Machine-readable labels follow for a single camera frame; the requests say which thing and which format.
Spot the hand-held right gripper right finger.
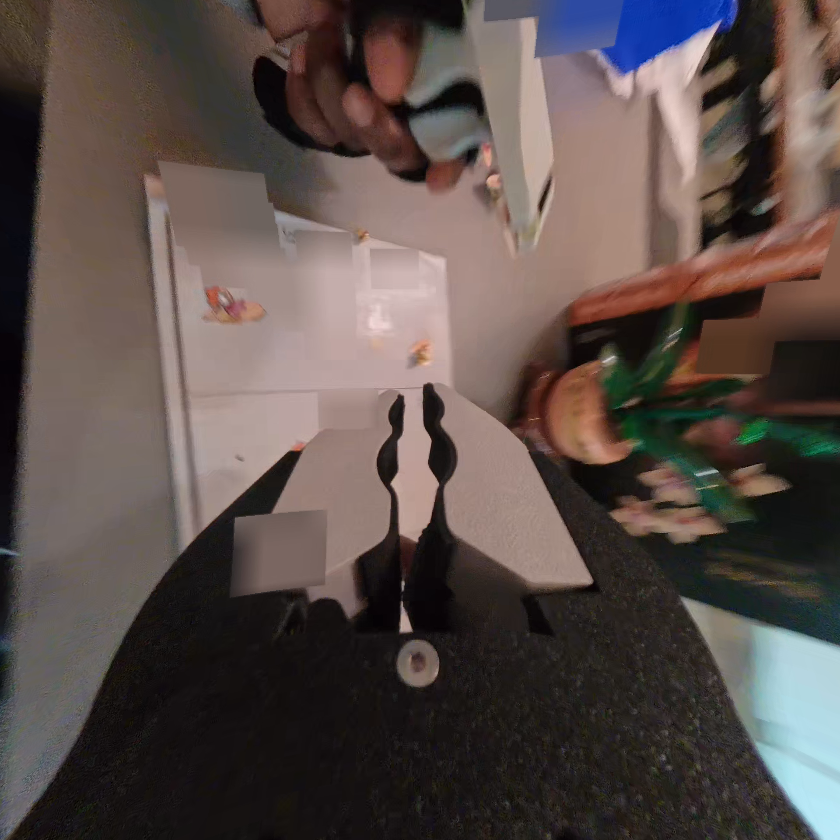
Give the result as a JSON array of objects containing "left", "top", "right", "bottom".
[{"left": 403, "top": 382, "right": 595, "bottom": 631}]

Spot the white instruction booklet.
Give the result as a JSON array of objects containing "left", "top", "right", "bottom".
[{"left": 144, "top": 172, "right": 454, "bottom": 542}]

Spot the person's left hand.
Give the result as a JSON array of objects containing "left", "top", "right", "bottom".
[{"left": 259, "top": 0, "right": 473, "bottom": 193}]

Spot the blue storage bin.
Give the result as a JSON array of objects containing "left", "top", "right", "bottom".
[{"left": 591, "top": 0, "right": 740, "bottom": 73}]

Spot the white panel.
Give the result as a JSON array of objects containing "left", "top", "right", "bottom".
[{"left": 686, "top": 600, "right": 840, "bottom": 834}]

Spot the black orchid toy box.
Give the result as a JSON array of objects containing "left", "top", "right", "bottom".
[{"left": 567, "top": 315, "right": 840, "bottom": 647}]

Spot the brick orchid model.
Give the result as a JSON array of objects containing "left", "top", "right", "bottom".
[{"left": 517, "top": 302, "right": 840, "bottom": 526}]

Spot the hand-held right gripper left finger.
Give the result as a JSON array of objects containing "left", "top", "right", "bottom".
[{"left": 272, "top": 392, "right": 404, "bottom": 631}]

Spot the black white patterned object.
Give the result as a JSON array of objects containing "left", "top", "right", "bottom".
[{"left": 697, "top": 0, "right": 840, "bottom": 227}]

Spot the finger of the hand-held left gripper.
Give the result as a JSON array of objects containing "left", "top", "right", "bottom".
[
  {"left": 521, "top": 176, "right": 557, "bottom": 256},
  {"left": 468, "top": 18, "right": 555, "bottom": 257}
]

